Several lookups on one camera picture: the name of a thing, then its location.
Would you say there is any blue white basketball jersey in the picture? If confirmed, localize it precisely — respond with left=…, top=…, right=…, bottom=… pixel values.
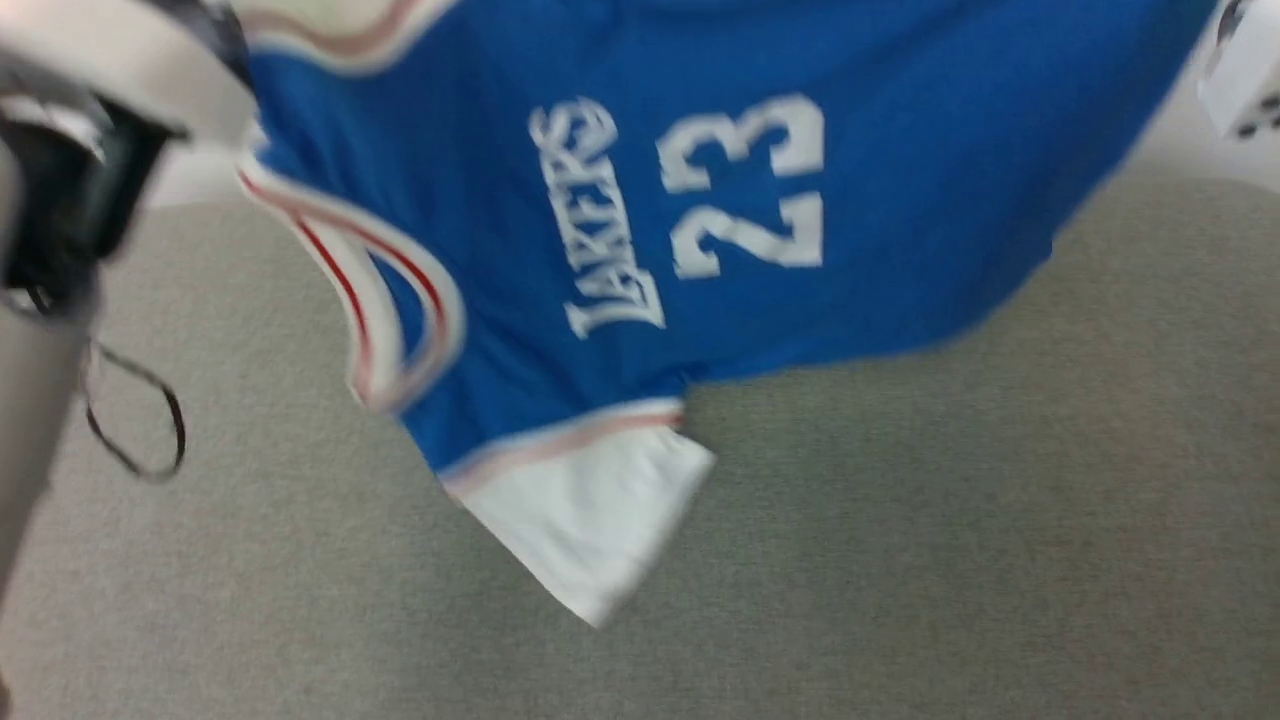
left=232, top=0, right=1223, bottom=631

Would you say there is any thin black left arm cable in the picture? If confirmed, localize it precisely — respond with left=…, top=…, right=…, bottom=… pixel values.
left=78, top=338, right=189, bottom=483

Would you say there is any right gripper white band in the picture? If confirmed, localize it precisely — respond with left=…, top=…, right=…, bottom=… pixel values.
left=1196, top=0, right=1280, bottom=143

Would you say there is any grey fabric sofa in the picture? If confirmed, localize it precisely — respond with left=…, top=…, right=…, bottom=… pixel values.
left=0, top=165, right=1280, bottom=720

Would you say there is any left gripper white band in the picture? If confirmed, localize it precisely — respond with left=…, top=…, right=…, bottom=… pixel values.
left=0, top=0, right=257, bottom=301

